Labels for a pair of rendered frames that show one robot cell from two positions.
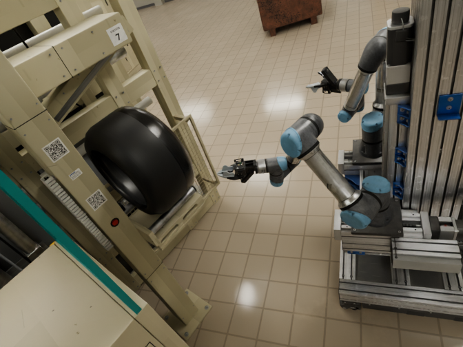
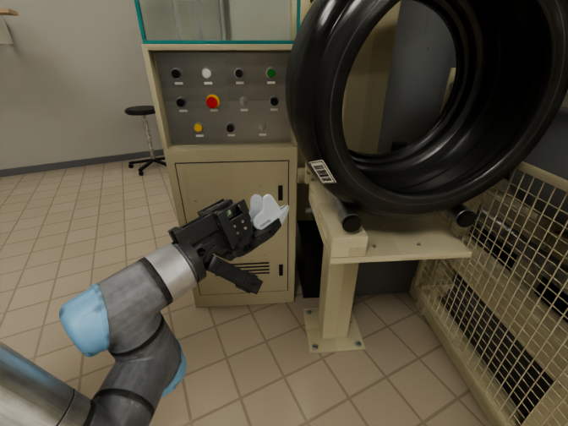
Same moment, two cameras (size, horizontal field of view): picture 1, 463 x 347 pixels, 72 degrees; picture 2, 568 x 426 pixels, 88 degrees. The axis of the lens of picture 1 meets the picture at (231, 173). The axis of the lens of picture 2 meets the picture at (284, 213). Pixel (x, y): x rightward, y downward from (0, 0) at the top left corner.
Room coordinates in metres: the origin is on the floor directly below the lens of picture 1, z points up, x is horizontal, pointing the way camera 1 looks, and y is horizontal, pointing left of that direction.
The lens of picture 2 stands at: (1.58, -0.34, 1.26)
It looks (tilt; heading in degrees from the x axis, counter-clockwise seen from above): 29 degrees down; 124
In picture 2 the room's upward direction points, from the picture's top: straight up
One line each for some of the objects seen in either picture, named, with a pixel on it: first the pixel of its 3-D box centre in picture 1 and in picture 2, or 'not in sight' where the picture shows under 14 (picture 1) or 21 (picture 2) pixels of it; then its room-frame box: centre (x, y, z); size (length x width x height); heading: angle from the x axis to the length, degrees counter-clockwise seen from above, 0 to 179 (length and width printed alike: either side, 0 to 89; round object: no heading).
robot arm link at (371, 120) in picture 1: (373, 126); not in sight; (1.35, -0.84, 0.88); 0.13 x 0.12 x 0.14; 124
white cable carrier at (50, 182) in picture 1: (81, 215); not in sight; (1.14, 0.70, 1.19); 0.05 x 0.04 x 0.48; 38
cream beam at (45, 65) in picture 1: (65, 54); not in sight; (1.70, 0.54, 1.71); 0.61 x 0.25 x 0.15; 128
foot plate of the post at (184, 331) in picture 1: (186, 312); (331, 327); (1.22, 0.65, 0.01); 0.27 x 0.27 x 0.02; 38
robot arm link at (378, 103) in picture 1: (384, 80); not in sight; (1.42, -0.94, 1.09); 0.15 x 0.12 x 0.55; 124
